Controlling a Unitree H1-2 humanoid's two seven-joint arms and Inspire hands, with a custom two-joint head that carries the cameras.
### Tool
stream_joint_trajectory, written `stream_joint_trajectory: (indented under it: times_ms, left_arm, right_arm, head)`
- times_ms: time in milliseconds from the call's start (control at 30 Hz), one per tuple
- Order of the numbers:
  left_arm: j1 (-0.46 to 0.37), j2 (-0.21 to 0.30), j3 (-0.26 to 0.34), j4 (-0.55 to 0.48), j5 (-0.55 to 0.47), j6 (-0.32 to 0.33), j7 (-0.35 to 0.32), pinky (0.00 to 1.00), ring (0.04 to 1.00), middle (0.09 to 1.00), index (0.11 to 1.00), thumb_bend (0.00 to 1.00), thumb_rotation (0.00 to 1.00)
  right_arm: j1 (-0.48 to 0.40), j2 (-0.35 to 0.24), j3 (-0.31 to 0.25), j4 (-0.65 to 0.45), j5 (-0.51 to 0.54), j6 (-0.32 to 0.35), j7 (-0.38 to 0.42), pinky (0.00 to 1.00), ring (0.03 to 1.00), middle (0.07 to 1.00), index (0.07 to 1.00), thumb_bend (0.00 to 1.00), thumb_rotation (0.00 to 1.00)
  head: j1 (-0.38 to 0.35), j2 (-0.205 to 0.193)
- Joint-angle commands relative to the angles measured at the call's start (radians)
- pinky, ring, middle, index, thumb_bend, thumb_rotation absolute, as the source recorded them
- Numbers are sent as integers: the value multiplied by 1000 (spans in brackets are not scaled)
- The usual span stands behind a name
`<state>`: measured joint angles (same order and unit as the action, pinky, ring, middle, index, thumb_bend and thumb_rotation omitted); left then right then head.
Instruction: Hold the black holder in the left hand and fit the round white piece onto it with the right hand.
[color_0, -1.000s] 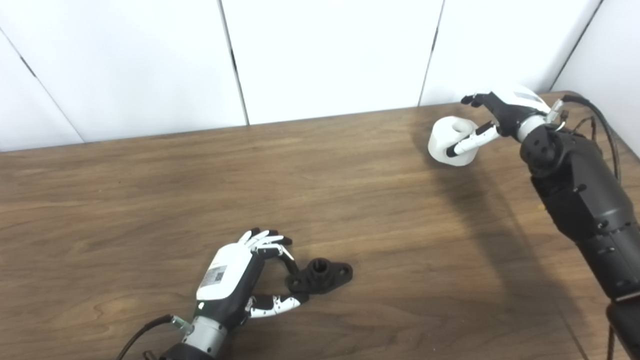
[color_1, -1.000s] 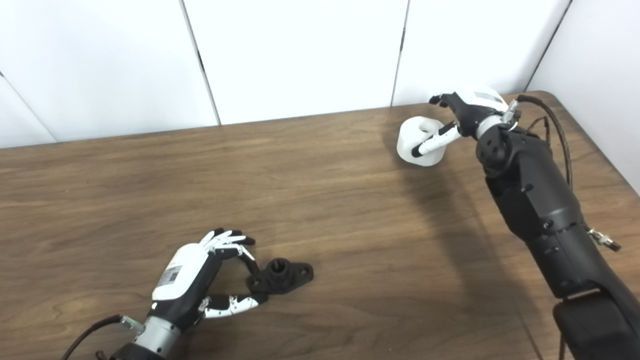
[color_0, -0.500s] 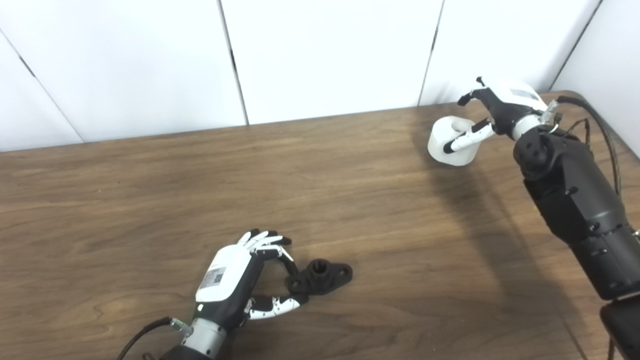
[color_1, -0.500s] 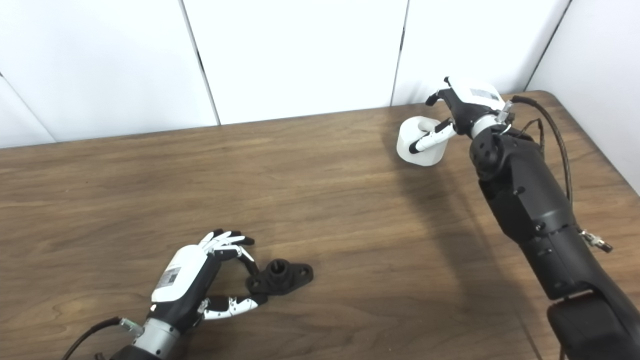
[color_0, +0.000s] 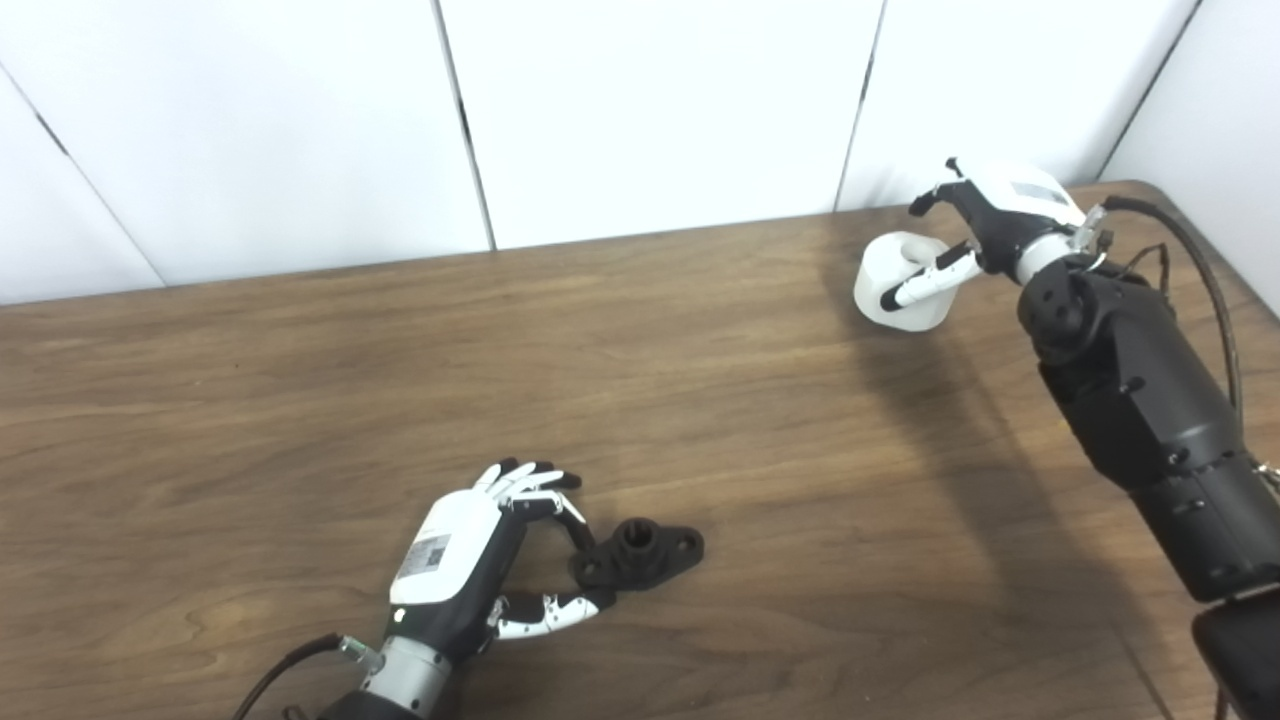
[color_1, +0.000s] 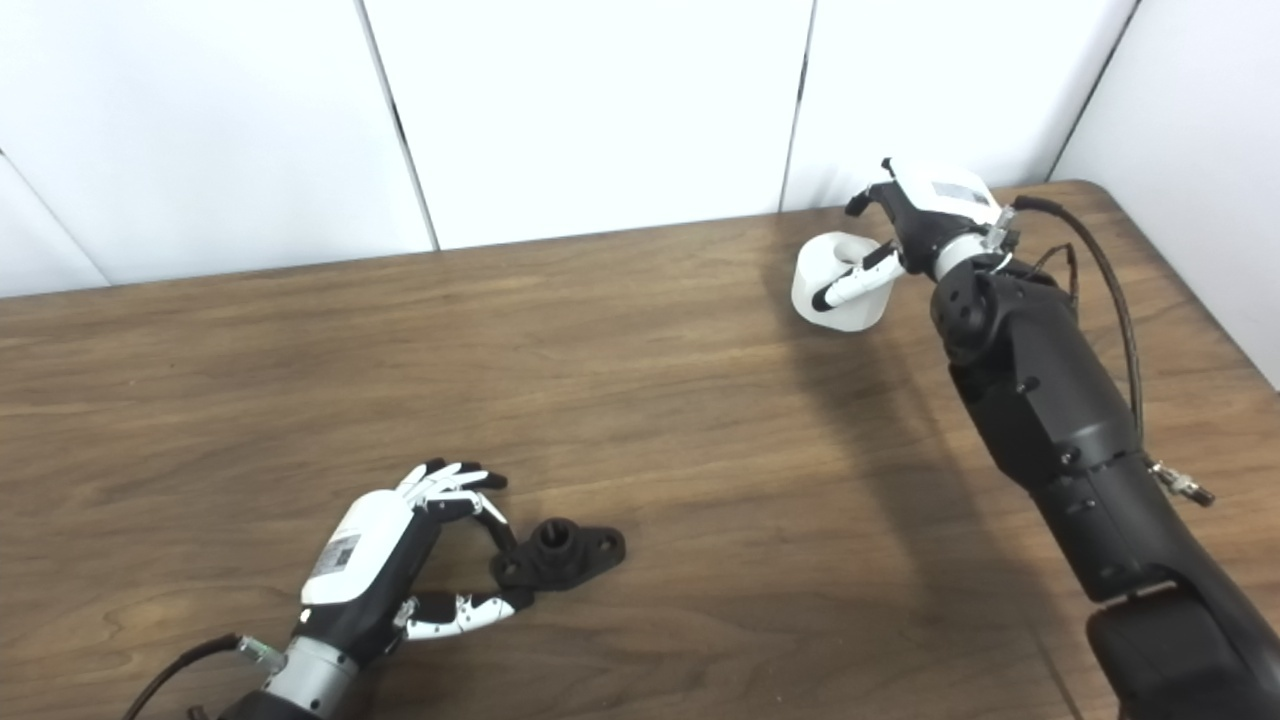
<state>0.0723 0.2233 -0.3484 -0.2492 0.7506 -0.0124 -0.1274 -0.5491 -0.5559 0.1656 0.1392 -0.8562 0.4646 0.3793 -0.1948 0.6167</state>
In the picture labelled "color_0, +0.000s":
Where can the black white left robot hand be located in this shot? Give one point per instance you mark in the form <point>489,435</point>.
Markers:
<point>445,550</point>

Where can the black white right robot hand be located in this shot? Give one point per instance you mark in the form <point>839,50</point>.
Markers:
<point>1010,205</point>

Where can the round white piece with holes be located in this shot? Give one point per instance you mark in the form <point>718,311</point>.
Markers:
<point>885,265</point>

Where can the black flanged holder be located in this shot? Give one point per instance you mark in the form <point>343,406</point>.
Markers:
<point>655,560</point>

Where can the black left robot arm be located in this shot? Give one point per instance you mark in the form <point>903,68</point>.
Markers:
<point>405,680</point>

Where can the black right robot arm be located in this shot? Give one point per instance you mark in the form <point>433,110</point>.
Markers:
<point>1150,400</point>

